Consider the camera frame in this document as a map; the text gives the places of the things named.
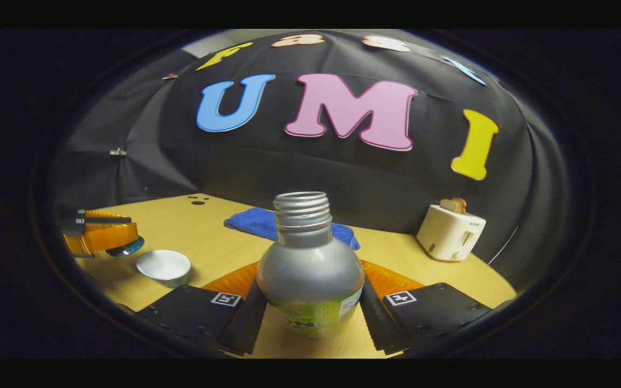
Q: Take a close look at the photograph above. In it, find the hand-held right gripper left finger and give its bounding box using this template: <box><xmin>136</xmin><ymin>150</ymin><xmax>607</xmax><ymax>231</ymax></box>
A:
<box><xmin>138</xmin><ymin>262</ymin><xmax>268</xmax><ymax>356</ymax></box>

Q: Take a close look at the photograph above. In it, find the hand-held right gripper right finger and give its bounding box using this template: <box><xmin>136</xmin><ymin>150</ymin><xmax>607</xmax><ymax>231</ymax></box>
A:
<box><xmin>359</xmin><ymin>260</ymin><xmax>492</xmax><ymax>356</ymax></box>

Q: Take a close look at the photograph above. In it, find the white teacup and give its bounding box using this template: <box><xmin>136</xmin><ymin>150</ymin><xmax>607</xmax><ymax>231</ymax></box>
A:
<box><xmin>136</xmin><ymin>249</ymin><xmax>192</xmax><ymax>288</ymax></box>

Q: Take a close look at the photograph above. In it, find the silver water bottle green label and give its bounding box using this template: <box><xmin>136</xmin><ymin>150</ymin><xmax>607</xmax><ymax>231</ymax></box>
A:
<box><xmin>256</xmin><ymin>191</ymin><xmax>365</xmax><ymax>339</ymax></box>

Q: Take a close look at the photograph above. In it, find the blue towel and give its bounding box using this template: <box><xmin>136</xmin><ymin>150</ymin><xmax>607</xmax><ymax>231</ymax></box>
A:
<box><xmin>224</xmin><ymin>207</ymin><xmax>361</xmax><ymax>251</ymax></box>

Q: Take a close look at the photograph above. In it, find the black backdrop cloth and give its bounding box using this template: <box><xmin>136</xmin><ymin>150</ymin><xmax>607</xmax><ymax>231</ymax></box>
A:
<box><xmin>54</xmin><ymin>30</ymin><xmax>570</xmax><ymax>292</ymax></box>

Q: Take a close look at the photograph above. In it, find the white toaster cord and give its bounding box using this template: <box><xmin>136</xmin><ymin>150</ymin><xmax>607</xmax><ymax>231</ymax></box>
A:
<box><xmin>487</xmin><ymin>225</ymin><xmax>520</xmax><ymax>266</ymax></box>

